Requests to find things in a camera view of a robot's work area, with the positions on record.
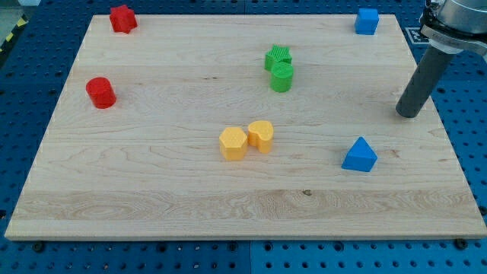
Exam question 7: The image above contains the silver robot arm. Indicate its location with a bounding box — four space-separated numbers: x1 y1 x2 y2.
420 0 486 58

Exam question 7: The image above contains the blue cube block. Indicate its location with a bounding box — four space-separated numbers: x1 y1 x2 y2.
355 8 380 35

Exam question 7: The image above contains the yellow hexagon block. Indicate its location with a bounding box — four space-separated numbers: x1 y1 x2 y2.
219 127 248 161

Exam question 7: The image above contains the yellow heart block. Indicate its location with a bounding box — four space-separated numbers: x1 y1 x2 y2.
247 120 274 154

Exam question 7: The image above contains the light wooden board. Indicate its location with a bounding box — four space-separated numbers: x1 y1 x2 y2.
5 14 486 241

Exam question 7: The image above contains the green cylinder block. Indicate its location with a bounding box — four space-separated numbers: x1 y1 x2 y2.
270 62 294 93

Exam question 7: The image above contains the green star block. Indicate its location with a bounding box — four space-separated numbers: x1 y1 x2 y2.
264 44 292 72

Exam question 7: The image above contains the blue triangle block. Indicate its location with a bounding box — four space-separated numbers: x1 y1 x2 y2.
341 136 378 172

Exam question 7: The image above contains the red cylinder block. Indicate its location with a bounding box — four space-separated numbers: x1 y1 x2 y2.
85 77 116 109

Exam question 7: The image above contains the red star block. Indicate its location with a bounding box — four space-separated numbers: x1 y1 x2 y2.
109 5 138 33

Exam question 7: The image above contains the black white fiducial tag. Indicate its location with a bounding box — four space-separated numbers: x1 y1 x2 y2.
405 27 429 45

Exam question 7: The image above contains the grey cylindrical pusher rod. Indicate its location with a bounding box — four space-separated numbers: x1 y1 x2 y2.
396 46 455 118

